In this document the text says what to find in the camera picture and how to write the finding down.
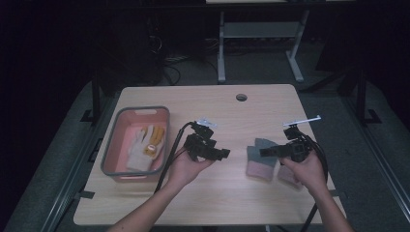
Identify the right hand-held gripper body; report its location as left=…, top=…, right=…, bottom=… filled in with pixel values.
left=282, top=115, right=322, bottom=163

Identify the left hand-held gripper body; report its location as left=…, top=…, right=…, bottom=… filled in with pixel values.
left=183, top=117, right=224, bottom=162

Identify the beige glove with bear face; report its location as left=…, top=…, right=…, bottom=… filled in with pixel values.
left=142, top=125, right=166, bottom=160

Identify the beige glove with orange fingers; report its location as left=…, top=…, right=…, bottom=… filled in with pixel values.
left=125, top=126, right=153, bottom=172

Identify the pink basin with grey rim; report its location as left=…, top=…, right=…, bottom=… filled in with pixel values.
left=100, top=105, right=171, bottom=184

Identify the person's right hand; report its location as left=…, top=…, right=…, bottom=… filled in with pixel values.
left=278, top=149, right=329, bottom=195

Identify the person's left hand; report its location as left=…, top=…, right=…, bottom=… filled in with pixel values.
left=166, top=146, right=216, bottom=195

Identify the black metal stand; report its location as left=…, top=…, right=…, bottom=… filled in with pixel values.
left=352, top=66, right=384, bottom=128
left=79, top=69, right=109, bottom=124

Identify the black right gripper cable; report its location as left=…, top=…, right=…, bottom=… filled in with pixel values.
left=299, top=133, right=331, bottom=232

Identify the bundle of floor cables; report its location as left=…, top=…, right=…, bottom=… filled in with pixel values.
left=159, top=52, right=197, bottom=85

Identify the white metal desk frame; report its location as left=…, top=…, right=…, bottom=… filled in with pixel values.
left=217, top=9, right=311, bottom=84

